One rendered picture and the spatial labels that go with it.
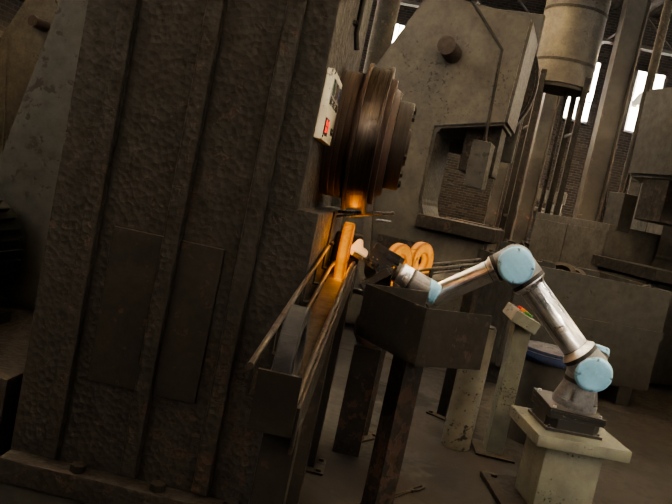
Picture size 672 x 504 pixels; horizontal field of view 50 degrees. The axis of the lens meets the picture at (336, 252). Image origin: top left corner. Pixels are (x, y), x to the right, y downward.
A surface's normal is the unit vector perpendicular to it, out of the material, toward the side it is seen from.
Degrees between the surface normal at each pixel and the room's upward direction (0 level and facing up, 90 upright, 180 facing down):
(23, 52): 90
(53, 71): 90
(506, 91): 90
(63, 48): 90
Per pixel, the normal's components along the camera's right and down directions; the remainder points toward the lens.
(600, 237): -0.95, -0.17
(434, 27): -0.32, 0.02
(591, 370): -0.15, 0.20
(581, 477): 0.05, 0.10
